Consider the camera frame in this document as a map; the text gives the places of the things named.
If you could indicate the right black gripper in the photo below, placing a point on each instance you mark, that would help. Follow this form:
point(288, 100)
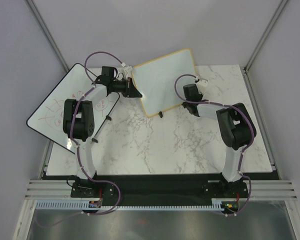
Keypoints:
point(200, 94)

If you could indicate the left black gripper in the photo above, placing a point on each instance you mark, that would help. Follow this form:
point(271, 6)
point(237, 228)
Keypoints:
point(127, 87)

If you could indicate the yellow framed whiteboard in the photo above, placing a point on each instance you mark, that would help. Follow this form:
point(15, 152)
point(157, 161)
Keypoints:
point(161, 79)

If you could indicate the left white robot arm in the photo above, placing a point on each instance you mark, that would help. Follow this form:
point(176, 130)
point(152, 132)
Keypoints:
point(78, 115)

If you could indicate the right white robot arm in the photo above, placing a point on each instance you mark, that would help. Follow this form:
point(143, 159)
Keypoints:
point(236, 128)

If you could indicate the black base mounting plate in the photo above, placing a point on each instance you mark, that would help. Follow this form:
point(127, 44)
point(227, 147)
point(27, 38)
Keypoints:
point(159, 189)

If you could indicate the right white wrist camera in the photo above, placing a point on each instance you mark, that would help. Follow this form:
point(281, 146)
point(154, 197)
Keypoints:
point(201, 82)

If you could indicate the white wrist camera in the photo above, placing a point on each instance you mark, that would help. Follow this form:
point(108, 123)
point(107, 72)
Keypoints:
point(127, 70)
point(201, 82)

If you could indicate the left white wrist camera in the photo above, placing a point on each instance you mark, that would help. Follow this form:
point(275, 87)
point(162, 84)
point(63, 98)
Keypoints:
point(127, 70)

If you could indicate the white slotted cable duct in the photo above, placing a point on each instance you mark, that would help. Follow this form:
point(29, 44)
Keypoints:
point(89, 205)

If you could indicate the left aluminium frame post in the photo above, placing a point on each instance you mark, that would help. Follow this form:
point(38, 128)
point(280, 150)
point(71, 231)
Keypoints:
point(46, 32)

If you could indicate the aluminium frame post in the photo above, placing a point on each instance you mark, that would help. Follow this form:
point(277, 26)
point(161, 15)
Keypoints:
point(265, 35)
point(46, 32)

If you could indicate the right aluminium frame post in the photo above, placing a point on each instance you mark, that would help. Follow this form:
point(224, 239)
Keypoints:
point(265, 35)

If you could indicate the aluminium rail front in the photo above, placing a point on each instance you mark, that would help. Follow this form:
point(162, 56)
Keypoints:
point(262, 190)

